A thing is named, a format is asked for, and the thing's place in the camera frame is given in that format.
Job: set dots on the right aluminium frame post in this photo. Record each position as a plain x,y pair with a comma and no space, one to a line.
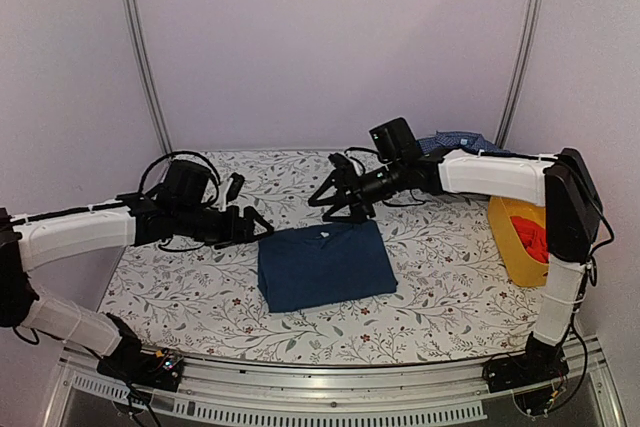
525,45

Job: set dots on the yellow plastic laundry basket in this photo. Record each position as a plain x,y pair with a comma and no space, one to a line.
522,270

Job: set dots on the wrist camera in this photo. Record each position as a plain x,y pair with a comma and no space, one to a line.
230,190
347,165

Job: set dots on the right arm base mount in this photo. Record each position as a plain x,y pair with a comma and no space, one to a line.
540,372

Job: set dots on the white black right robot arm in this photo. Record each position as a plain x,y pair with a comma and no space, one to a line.
559,183

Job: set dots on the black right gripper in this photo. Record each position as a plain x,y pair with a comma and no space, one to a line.
359,205

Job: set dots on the grey blue garment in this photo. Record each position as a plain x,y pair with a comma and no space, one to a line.
323,264

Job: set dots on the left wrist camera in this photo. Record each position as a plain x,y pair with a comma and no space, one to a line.
230,190

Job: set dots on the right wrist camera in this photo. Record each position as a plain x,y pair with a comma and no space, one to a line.
347,165

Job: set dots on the orange garment in basket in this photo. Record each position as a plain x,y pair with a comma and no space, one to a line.
533,238

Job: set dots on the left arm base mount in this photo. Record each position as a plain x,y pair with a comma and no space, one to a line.
162,369

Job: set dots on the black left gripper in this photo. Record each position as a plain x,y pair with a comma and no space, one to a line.
243,234

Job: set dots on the left aluminium frame post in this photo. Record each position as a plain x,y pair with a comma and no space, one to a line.
143,64

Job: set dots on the blue checkered button shirt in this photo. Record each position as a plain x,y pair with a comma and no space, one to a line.
470,142

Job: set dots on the aluminium frame post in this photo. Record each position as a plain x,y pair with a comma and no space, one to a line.
525,45
143,64

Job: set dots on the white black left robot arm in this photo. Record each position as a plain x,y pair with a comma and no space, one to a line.
190,201

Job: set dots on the aluminium front rail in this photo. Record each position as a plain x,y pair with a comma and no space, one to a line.
234,392

